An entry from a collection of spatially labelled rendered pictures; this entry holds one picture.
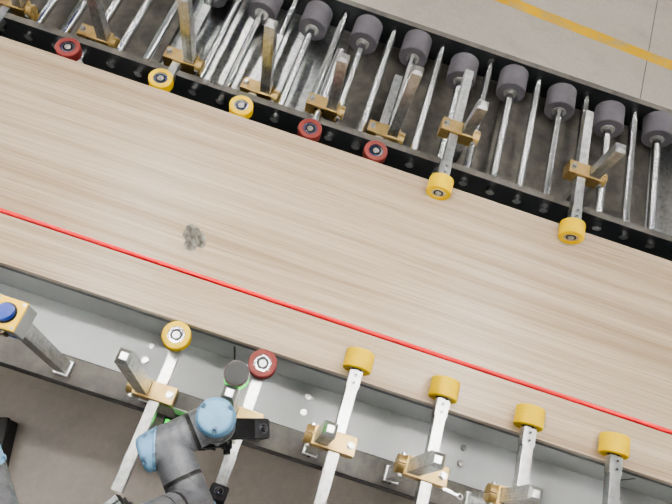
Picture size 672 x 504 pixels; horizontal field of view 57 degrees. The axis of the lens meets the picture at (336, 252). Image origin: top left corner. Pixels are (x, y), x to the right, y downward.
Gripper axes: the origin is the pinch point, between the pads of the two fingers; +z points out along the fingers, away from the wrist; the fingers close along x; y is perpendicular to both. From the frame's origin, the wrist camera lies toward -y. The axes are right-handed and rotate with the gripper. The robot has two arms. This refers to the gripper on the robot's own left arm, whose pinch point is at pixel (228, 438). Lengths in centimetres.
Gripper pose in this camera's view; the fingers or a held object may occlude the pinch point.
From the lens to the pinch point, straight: 158.8
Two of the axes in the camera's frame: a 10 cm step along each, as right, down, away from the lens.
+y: -9.9, 0.0, -1.6
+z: -1.5, 4.1, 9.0
